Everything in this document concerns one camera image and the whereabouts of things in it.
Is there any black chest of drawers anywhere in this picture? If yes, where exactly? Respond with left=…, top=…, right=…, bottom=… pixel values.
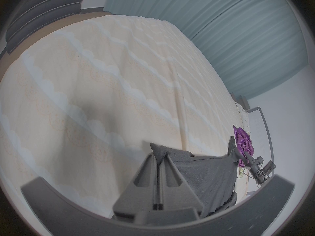
left=0, top=0, right=89, bottom=58

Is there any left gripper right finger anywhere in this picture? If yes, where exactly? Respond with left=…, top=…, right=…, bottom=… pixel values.
left=159, top=155, right=204, bottom=218

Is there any white printed pillow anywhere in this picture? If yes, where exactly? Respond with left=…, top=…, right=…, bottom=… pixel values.
left=236, top=102, right=250, bottom=135

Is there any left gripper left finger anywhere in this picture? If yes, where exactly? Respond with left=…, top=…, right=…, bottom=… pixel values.
left=113, top=154, right=158, bottom=218

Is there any bed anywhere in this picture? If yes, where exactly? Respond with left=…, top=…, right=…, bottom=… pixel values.
left=0, top=14, right=273, bottom=216

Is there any purple satin garment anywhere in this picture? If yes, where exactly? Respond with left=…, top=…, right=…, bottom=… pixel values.
left=233, top=126, right=254, bottom=168

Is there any black T-shirt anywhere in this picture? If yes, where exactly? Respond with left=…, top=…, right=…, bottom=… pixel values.
left=150, top=136, right=241, bottom=218

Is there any blue-green curtain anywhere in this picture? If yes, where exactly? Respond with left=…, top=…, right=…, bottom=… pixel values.
left=105, top=0, right=309, bottom=100

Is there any grey bedside table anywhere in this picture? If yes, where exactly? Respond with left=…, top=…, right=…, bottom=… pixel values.
left=230, top=94, right=250, bottom=110

